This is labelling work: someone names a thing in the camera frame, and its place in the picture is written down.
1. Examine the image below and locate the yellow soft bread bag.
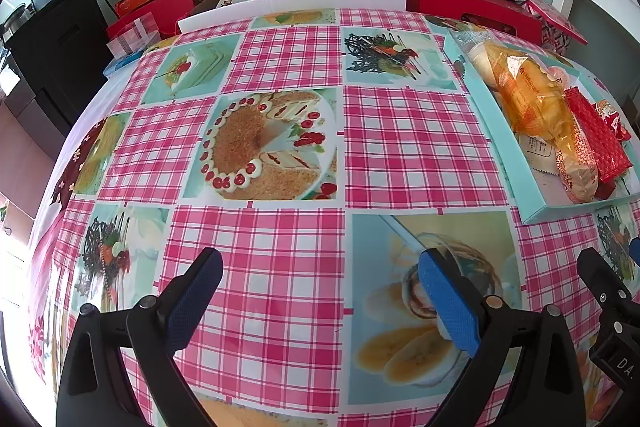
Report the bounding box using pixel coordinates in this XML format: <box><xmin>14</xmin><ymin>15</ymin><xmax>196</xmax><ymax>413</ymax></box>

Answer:
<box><xmin>485</xmin><ymin>41</ymin><xmax>578</xmax><ymax>157</ymax></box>

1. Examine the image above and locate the red patterned lid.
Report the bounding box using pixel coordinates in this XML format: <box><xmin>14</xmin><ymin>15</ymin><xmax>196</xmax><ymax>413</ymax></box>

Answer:
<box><xmin>526</xmin><ymin>0</ymin><xmax>588</xmax><ymax>46</ymax></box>

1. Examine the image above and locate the red flower snack bag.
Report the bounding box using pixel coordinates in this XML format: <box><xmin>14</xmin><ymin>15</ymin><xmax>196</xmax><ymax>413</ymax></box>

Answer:
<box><xmin>593</xmin><ymin>100</ymin><xmax>631</xmax><ymax>143</ymax></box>

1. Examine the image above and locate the teal shallow tray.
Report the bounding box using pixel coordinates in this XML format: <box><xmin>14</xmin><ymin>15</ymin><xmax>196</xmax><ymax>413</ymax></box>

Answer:
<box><xmin>444</xmin><ymin>30</ymin><xmax>639</xmax><ymax>225</ymax></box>

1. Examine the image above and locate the long red patterned packet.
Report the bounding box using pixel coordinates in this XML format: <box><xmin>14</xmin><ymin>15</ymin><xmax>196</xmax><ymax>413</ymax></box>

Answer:
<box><xmin>564</xmin><ymin>88</ymin><xmax>632</xmax><ymax>183</ymax></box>

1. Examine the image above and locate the large red gift box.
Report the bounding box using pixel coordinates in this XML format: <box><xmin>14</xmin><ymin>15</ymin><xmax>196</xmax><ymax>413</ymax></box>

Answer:
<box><xmin>407</xmin><ymin>0</ymin><xmax>542</xmax><ymax>44</ymax></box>

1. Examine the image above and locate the black cabinet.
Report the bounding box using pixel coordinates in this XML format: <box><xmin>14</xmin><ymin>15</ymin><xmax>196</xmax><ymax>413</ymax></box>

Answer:
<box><xmin>9</xmin><ymin>0</ymin><xmax>112</xmax><ymax>135</ymax></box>

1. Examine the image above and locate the orange patterned bread packet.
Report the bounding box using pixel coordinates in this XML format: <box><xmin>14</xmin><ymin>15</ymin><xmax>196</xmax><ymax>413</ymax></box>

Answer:
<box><xmin>555</xmin><ymin>126</ymin><xmax>599</xmax><ymax>204</ymax></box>

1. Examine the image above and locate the white cream snack packet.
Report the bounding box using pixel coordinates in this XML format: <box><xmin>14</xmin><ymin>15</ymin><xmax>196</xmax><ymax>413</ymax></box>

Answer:
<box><xmin>516</xmin><ymin>133</ymin><xmax>559</xmax><ymax>176</ymax></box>

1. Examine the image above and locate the white foam board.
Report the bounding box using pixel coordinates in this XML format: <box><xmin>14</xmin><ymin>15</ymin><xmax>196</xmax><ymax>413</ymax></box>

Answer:
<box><xmin>178</xmin><ymin>0</ymin><xmax>407</xmax><ymax>34</ymax></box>

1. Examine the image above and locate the clear bag round bun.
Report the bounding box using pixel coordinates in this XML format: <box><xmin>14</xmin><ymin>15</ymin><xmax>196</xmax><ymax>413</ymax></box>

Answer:
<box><xmin>454</xmin><ymin>30</ymin><xmax>502</xmax><ymax>88</ymax></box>

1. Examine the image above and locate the clear acrylic box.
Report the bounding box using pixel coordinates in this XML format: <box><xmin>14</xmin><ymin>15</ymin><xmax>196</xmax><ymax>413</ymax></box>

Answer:
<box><xmin>107</xmin><ymin>13</ymin><xmax>160</xmax><ymax>58</ymax></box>

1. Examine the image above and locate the checkered picture tablecloth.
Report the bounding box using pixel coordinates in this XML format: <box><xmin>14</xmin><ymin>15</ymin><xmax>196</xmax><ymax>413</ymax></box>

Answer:
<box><xmin>29</xmin><ymin>10</ymin><xmax>639</xmax><ymax>426</ymax></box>

